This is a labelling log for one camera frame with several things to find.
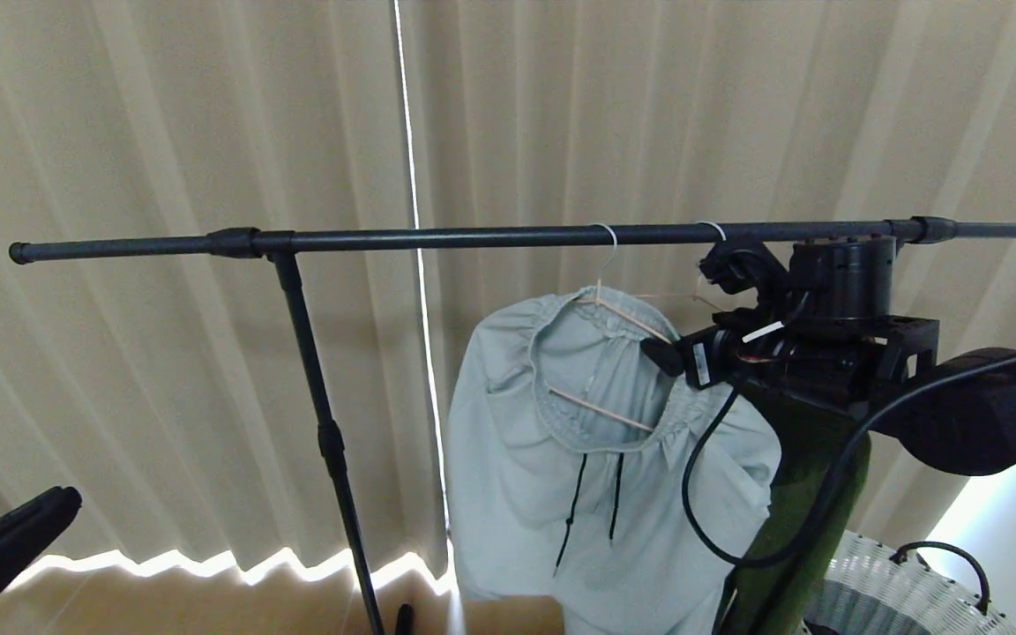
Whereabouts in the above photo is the pale grey garment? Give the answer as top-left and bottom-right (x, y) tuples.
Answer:
(446, 287), (782, 635)

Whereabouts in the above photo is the black clothes rack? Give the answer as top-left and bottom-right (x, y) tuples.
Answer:
(8, 216), (1016, 635)

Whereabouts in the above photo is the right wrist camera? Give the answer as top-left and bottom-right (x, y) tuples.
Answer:
(698, 236), (791, 296)

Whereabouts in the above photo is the beige curtain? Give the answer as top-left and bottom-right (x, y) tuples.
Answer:
(0, 0), (1016, 583)

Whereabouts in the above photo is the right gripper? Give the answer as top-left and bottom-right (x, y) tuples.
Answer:
(676, 322), (870, 411)

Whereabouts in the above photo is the pink clothes hanger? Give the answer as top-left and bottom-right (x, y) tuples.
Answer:
(636, 220), (729, 314)
(548, 223), (676, 433)

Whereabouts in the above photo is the white laundry basket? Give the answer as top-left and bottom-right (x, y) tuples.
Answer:
(795, 531), (1016, 635)

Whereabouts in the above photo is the green shirt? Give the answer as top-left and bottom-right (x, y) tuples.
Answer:
(720, 388), (872, 635)

